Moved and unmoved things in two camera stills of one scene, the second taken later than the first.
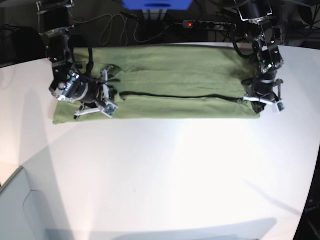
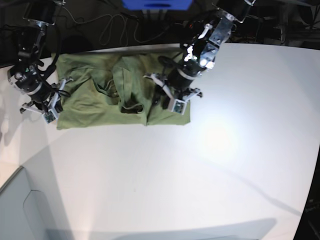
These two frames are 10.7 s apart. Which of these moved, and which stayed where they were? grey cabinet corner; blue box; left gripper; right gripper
Moved: left gripper; right gripper
Stayed: grey cabinet corner; blue box
